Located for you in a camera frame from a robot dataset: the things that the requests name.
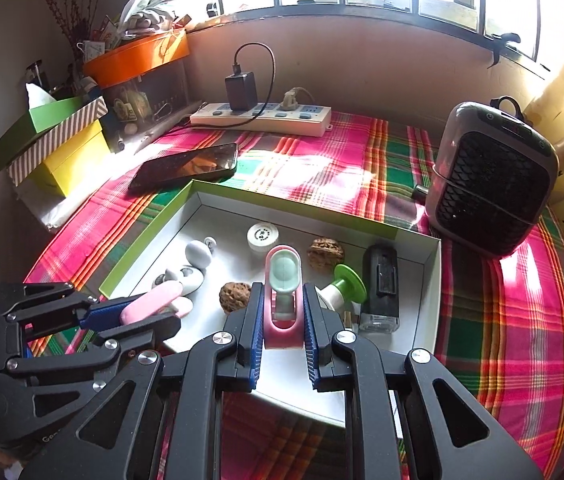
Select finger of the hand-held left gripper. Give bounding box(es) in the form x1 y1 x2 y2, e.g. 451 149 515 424
0 282 138 331
4 313 183 387

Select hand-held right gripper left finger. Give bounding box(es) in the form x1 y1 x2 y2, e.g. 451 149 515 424
19 282 265 480

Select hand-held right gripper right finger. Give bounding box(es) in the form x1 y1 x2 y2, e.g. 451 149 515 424
302 282 545 480

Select pink clip with green pad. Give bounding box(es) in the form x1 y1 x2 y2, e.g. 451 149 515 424
262 245 308 350

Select pink case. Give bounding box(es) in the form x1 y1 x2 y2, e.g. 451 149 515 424
119 281 194 326

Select brown walnut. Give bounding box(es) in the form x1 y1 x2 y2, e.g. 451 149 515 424
218 281 254 316
308 237 345 273

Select green and white spool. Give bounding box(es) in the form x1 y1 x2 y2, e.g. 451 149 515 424
316 264 367 318

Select white panda-face dome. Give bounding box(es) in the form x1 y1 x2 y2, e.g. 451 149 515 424
151 265 207 297

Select green and white cardboard box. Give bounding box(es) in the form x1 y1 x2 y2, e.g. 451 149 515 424
98 178 443 428

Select black handheld microscope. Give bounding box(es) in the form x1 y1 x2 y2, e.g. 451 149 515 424
359 243 401 334

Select white egg-shaped ball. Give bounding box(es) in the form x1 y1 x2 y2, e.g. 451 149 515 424
185 236 216 271

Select white round disc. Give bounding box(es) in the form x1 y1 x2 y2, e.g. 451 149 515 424
247 222 281 251

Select black smartphone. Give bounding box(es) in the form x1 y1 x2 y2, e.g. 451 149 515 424
127 142 239 196

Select plaid cloth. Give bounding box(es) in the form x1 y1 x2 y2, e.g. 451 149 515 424
24 110 564 480

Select striped box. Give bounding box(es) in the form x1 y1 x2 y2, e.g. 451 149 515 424
7 96 109 186

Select clear storage container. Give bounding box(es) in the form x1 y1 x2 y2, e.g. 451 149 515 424
102 62 195 153

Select white power strip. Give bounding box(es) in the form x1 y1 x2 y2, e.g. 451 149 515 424
189 101 333 137

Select white tissue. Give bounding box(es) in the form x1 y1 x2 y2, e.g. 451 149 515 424
26 82 55 110

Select small grey desk heater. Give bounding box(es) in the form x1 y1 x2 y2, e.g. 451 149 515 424
424 96 560 259

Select white plug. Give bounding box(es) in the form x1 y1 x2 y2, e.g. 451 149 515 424
280 87 315 111

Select black charger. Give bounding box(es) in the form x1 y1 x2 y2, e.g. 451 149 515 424
225 71 258 111

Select orange tray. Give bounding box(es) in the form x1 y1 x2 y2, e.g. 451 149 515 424
82 27 191 90

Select printed paper cards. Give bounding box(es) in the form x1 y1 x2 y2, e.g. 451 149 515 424
77 17 123 61

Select dried branches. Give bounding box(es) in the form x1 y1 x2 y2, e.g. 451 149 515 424
32 0 108 48

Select white crumpled bags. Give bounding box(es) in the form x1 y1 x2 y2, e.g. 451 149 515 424
119 0 185 36

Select black charger cable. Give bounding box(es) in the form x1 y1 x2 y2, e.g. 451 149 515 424
232 41 277 121

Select black window handle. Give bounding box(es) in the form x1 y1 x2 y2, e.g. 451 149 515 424
489 32 523 68

